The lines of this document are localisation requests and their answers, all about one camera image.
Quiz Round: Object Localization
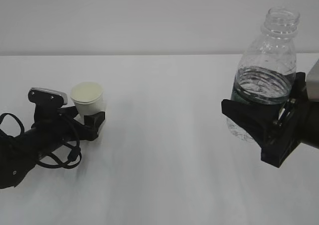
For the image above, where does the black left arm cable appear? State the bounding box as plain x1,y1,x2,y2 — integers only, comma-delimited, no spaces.
0,110,82,170

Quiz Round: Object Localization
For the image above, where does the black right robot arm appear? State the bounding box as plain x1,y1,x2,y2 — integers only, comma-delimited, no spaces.
221,72,319,168

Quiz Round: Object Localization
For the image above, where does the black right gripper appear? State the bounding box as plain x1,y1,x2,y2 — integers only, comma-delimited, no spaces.
221,72,311,168

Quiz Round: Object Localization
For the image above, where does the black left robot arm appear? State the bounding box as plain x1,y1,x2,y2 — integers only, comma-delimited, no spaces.
0,106,106,189

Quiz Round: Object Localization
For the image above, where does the clear plastic water bottle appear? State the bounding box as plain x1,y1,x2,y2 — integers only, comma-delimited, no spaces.
226,6,301,143

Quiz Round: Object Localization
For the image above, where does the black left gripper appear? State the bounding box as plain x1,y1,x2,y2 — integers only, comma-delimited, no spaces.
33,105,106,141

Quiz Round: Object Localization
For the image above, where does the white paper cup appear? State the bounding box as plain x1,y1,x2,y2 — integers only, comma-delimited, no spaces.
70,82,106,118

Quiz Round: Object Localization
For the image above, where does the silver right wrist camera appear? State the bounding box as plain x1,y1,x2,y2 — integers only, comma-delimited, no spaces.
306,60,319,102

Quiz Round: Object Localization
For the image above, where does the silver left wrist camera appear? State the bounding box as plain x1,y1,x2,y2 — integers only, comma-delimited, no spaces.
28,87,68,107

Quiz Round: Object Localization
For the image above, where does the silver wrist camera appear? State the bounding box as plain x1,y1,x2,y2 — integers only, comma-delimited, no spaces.
306,60,319,102
28,87,68,107

